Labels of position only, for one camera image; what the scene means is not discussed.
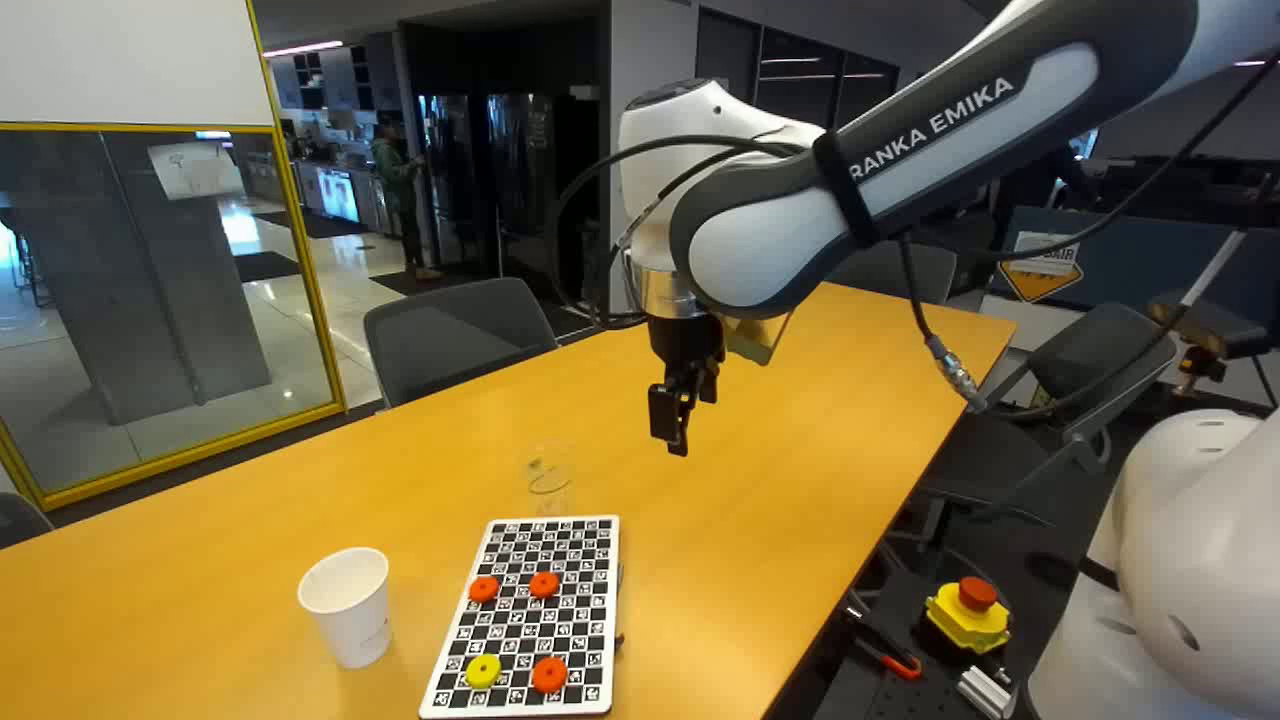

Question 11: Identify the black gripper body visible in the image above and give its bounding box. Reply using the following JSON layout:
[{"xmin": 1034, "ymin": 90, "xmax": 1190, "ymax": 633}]
[{"xmin": 644, "ymin": 312, "xmax": 732, "ymax": 407}]

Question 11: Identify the silver metal block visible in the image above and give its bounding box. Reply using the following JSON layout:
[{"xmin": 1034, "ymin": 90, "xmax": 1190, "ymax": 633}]
[{"xmin": 957, "ymin": 658, "xmax": 1022, "ymax": 720}]

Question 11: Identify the yellow emergency stop button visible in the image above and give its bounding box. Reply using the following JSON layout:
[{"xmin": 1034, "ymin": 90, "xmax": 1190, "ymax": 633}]
[{"xmin": 924, "ymin": 573, "xmax": 1018, "ymax": 657}]

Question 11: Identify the yellow ring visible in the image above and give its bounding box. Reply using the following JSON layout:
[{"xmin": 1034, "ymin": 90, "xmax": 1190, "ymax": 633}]
[{"xmin": 459, "ymin": 653, "xmax": 507, "ymax": 690}]

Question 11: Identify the black orange handled tool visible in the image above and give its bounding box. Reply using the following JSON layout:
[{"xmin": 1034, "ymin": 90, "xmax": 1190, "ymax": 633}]
[{"xmin": 845, "ymin": 604, "xmax": 929, "ymax": 689}]

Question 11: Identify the black office chair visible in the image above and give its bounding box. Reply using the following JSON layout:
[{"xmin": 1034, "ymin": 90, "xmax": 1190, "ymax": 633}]
[{"xmin": 917, "ymin": 298, "xmax": 1186, "ymax": 553}]

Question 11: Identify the yellow diamond sign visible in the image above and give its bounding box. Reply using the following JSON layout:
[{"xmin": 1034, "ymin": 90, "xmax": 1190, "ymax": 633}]
[{"xmin": 998, "ymin": 251, "xmax": 1090, "ymax": 303}]

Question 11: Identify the white hexagon patterned board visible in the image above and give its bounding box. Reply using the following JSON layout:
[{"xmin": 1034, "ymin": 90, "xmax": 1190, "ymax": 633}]
[{"xmin": 415, "ymin": 513, "xmax": 625, "ymax": 720}]

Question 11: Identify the black cable with metal connector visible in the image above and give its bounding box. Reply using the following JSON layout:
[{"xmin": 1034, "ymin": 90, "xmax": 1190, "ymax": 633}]
[{"xmin": 891, "ymin": 232, "xmax": 1001, "ymax": 418}]

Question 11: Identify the person in background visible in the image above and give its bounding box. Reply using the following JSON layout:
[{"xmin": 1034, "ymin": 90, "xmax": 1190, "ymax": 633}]
[{"xmin": 378, "ymin": 115, "xmax": 431, "ymax": 274}]

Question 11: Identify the white paper cup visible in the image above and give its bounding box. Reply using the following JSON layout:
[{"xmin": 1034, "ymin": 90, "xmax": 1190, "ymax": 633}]
[{"xmin": 293, "ymin": 543, "xmax": 395, "ymax": 673}]

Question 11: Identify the black looped gripper cable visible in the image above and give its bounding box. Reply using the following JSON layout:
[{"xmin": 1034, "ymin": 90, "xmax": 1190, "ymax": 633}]
[{"xmin": 547, "ymin": 129, "xmax": 817, "ymax": 323}]

